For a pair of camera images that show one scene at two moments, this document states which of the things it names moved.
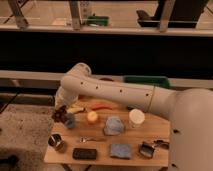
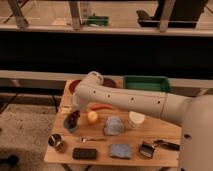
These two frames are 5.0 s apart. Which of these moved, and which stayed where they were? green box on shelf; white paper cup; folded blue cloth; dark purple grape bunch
Moved: dark purple grape bunch
Stayed: white paper cup; folded blue cloth; green box on shelf
